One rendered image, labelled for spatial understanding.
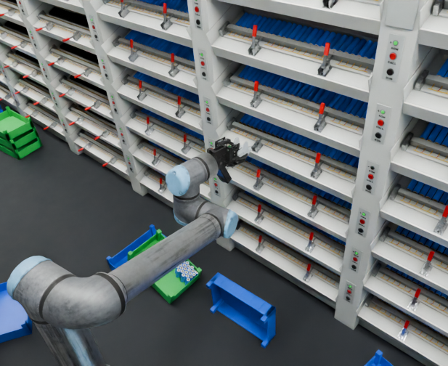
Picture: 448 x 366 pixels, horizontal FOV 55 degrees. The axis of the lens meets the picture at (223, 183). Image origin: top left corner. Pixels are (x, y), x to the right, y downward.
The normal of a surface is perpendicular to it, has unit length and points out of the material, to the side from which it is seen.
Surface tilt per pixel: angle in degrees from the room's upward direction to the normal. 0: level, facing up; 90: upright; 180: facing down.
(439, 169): 22
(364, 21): 112
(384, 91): 90
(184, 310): 0
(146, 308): 0
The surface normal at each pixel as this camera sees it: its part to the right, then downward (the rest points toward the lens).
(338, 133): -0.32, -0.52
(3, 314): -0.07, -0.77
